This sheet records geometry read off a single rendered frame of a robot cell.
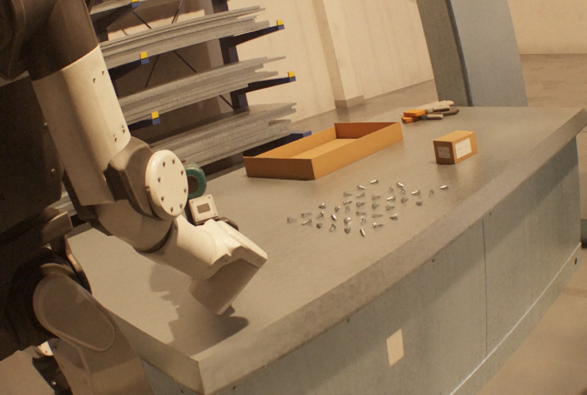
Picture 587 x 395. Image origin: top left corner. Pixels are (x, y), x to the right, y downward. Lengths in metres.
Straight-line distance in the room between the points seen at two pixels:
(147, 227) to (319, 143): 1.52
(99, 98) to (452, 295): 1.03
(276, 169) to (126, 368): 1.10
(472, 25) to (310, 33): 4.66
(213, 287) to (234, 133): 4.45
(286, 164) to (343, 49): 5.63
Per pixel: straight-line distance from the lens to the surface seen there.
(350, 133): 2.18
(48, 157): 0.76
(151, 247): 0.73
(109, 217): 0.71
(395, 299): 1.25
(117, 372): 0.88
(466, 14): 2.83
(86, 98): 0.62
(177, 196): 0.69
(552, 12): 10.93
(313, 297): 1.02
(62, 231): 0.80
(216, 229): 0.84
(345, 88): 7.35
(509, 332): 1.83
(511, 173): 1.55
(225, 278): 0.89
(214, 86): 5.25
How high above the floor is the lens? 1.08
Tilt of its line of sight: 13 degrees down
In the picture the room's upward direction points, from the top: 12 degrees counter-clockwise
